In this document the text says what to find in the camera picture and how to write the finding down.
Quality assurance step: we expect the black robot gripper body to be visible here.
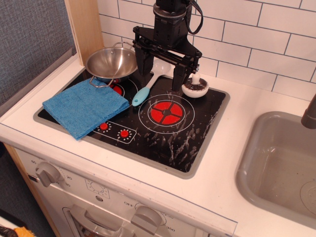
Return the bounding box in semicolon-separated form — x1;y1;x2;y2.
133;9;202;73

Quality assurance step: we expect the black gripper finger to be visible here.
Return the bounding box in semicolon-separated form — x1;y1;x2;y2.
135;45;154;76
172;64;192;91

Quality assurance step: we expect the stainless steel two-handled pan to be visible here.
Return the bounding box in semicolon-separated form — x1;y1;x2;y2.
85;41;137;88

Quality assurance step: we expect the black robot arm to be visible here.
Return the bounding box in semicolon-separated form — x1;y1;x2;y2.
133;0;203;91

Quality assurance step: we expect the white toy mushroom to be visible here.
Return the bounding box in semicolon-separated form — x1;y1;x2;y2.
182;73;209;98

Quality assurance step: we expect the black toy stovetop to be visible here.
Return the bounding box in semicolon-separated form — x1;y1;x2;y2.
33;66;231;180

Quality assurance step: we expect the right red stove knob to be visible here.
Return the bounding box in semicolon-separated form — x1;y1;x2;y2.
119;130;129;138

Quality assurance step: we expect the red stove knob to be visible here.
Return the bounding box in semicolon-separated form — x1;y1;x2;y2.
119;130;129;138
99;123;109;131

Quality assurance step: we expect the left red stove knob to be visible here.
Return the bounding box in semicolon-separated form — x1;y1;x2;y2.
99;123;109;131

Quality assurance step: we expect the folded blue cloth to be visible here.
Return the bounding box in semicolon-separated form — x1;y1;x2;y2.
42;79;129;140

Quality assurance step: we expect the grey faucet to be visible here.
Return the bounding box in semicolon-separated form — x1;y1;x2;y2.
301;94;316;129

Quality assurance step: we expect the grey plastic sink basin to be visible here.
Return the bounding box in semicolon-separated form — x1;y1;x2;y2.
236;111;316;229

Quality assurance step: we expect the left grey oven dial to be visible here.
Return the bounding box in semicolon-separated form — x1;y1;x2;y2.
36;162;61;187

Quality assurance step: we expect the grey oven dial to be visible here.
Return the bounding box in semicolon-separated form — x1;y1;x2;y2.
36;162;61;187
131;206;162;235

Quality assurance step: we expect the right grey oven dial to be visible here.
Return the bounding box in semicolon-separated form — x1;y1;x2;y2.
131;206;162;235

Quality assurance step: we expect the orange and black object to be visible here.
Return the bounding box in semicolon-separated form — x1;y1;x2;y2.
0;226;35;237

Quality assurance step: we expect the white spoon with blue handle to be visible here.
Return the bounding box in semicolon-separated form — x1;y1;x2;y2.
132;59;171;107

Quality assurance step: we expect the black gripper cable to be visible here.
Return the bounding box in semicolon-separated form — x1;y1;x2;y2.
186;0;204;35

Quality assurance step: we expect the wooden side post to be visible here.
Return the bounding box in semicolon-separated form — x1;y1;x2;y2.
64;0;104;66

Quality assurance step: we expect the grey oven door handle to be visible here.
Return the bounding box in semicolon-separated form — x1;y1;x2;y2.
70;205;122;237

